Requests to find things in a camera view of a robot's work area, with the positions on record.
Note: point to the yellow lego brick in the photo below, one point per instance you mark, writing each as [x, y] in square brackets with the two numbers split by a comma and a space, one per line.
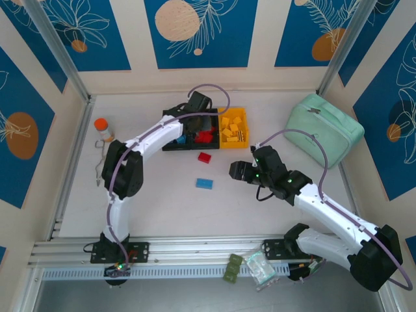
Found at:
[237, 119]
[241, 135]
[232, 139]
[225, 122]
[233, 127]
[227, 132]

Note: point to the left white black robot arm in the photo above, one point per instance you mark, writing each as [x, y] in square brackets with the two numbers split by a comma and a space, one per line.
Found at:
[117, 217]

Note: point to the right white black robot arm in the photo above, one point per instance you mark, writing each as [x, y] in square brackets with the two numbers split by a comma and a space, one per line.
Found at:
[331, 211]

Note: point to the yellow plastic bin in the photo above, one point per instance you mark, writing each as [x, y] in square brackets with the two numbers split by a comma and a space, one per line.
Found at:
[232, 145]

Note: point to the black plastic bin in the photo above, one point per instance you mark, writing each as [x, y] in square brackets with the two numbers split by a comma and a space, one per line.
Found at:
[204, 146]
[170, 148]

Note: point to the mint green zipper bag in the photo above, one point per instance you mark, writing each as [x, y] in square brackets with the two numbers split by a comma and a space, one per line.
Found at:
[325, 120]

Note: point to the olive green block strip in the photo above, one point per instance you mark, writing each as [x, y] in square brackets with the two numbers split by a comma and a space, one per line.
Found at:
[232, 268]

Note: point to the clear plastic zip bag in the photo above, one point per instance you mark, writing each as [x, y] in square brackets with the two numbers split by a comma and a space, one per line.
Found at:
[260, 269]

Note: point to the orange capped pill bottle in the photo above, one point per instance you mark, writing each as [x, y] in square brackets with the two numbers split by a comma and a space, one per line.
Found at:
[103, 128]

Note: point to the metal tongs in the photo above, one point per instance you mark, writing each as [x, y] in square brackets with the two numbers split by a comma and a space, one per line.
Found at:
[103, 152]

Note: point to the black base electronics module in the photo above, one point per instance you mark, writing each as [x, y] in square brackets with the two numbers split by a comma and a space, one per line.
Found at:
[115, 276]
[299, 274]

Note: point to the aluminium cross rail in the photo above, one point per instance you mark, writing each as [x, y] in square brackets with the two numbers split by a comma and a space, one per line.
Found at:
[201, 248]

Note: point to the aluminium side rail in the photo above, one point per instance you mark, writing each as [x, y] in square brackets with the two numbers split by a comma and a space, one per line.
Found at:
[348, 188]
[73, 162]

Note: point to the aluminium frame post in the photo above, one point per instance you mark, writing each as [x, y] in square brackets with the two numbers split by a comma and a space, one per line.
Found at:
[58, 42]
[347, 42]

